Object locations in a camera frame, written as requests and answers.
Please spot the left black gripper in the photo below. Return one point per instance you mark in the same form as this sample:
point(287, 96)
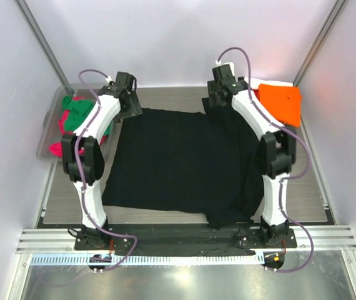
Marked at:
point(135, 110)

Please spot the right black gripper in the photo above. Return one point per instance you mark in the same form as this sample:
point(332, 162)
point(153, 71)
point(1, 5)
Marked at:
point(212, 89)

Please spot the black t-shirt blue logo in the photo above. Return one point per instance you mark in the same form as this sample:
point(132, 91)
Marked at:
point(193, 162)

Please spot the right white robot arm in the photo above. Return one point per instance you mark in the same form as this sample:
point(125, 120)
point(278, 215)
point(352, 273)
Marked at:
point(276, 151)

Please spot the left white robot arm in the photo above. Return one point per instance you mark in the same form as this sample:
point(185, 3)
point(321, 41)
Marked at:
point(82, 158)

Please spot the red white folded t-shirt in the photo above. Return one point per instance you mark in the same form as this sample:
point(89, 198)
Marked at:
point(255, 83)

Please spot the green t-shirt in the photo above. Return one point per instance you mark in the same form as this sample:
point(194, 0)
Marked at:
point(75, 112)

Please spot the orange folded t-shirt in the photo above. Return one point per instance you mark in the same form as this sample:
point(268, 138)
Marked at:
point(282, 102)

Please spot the clear plastic bin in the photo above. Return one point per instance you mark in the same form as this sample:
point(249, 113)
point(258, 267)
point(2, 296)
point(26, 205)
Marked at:
point(51, 132)

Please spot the pink t-shirt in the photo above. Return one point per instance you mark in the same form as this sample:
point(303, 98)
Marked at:
point(56, 148)

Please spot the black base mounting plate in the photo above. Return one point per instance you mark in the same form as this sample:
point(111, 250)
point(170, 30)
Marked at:
point(181, 239)

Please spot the left aluminium frame post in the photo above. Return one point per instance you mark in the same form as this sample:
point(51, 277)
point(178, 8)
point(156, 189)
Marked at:
point(33, 25)

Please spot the aluminium frame post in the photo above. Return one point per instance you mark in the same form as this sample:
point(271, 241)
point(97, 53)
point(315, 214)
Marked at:
point(33, 25)
point(322, 35)

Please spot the right aluminium frame post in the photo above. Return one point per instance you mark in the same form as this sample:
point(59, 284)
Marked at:
point(322, 35)

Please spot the slotted white cable duct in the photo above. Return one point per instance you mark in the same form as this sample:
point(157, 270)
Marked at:
point(87, 259)

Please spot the aluminium extrusion rail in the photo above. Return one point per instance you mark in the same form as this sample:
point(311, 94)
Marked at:
point(45, 241)

